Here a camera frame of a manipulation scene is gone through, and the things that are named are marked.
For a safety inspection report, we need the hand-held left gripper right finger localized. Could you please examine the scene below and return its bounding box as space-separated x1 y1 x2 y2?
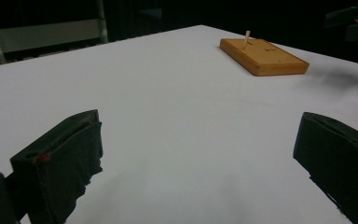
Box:
293 111 358 224

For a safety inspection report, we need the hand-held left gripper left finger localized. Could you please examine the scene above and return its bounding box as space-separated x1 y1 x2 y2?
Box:
9 109 104 224

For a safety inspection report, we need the wooden picture frame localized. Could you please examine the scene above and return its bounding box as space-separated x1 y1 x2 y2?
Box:
219 37 310 77

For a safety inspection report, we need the small wooden peg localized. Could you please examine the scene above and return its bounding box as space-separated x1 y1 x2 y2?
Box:
241 30 252 50

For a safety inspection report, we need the white table mat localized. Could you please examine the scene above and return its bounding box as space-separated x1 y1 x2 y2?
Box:
0 24 358 224

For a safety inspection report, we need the grey metal desk frame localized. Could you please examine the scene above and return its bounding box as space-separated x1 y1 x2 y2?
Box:
0 0 110 68

